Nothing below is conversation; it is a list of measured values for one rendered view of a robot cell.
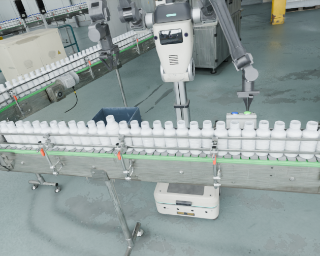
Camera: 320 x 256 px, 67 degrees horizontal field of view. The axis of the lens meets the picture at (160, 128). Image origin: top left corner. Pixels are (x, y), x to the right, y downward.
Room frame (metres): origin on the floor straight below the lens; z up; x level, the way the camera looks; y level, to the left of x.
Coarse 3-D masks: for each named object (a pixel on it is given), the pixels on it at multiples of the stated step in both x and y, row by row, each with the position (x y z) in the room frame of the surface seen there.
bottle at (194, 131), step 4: (192, 124) 0.95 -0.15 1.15; (196, 124) 0.92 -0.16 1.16; (192, 128) 0.92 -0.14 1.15; (196, 128) 0.92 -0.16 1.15; (188, 132) 0.94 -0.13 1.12; (192, 132) 0.92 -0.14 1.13; (196, 132) 0.92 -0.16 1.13; (200, 132) 0.92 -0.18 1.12; (192, 140) 0.92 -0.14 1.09; (196, 140) 0.91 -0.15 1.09; (200, 140) 0.92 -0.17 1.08; (192, 144) 0.92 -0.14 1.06; (196, 144) 0.91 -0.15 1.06; (200, 144) 0.91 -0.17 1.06; (192, 152) 0.92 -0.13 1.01; (196, 152) 0.91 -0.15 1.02; (200, 152) 0.91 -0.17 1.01
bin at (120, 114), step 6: (102, 108) 1.74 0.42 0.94; (108, 108) 1.72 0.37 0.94; (114, 108) 1.70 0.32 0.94; (120, 108) 1.69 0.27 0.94; (126, 108) 1.67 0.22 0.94; (132, 108) 1.66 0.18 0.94; (138, 108) 1.62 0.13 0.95; (96, 114) 1.64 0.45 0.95; (102, 114) 1.71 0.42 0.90; (108, 114) 1.73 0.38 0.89; (114, 114) 1.71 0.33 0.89; (120, 114) 1.69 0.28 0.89; (126, 114) 1.68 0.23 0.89; (132, 114) 1.66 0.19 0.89; (138, 114) 1.61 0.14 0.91; (96, 120) 1.62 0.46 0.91; (102, 120) 1.69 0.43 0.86; (120, 120) 1.70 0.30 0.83; (126, 120) 1.68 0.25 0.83; (138, 120) 1.58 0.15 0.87; (114, 180) 1.18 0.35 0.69
